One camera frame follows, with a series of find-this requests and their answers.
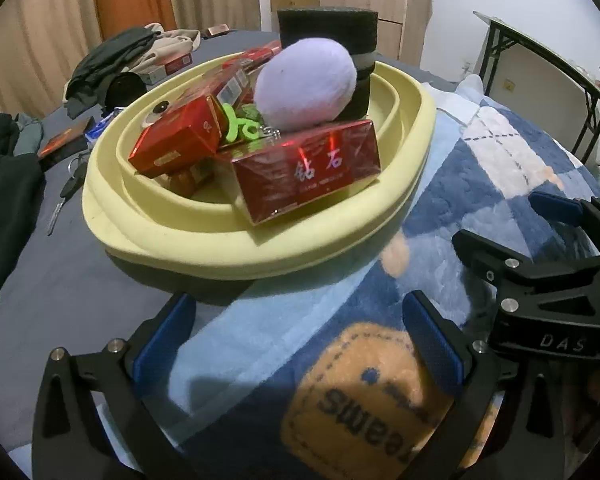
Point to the beige curtain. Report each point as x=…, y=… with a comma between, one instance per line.
x=35, y=25

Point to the beige clothing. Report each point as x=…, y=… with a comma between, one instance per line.
x=172, y=37

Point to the blue white packet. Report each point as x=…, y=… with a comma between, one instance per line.
x=100, y=128

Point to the purple plush ball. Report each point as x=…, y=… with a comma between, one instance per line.
x=305, y=85

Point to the dark jacket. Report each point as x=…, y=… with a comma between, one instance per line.
x=7, y=210

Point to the dark grey speckled foam block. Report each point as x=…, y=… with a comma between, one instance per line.
x=325, y=25

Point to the yellow plastic basin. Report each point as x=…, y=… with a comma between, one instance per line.
x=180, y=240

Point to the dark green clothing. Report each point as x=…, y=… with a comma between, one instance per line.
x=110, y=55

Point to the small red box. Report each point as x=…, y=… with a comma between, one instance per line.
x=177, y=63

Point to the black folding table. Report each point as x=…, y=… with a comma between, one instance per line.
x=540, y=50

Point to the flat dark box orange print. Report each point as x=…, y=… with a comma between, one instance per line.
x=64, y=141

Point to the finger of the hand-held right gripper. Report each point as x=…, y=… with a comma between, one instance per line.
x=495, y=257
x=555, y=205

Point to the wall outlet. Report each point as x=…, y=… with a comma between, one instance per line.
x=508, y=85

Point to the beige toy with black eye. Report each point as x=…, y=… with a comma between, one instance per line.
x=156, y=112

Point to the dark red cigarette carton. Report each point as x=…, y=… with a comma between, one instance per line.
x=180, y=140

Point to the large red cigarette carton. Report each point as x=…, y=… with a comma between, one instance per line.
x=305, y=175

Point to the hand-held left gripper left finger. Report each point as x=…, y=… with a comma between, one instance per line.
x=162, y=331

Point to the small copper box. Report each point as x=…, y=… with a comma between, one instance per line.
x=218, y=30

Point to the blue checkered blanket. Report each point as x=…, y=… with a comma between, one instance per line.
x=330, y=310

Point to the black car key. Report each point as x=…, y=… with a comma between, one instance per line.
x=70, y=187

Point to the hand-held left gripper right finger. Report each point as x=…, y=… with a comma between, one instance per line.
x=430, y=332

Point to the black cylinder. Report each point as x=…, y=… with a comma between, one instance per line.
x=124, y=88

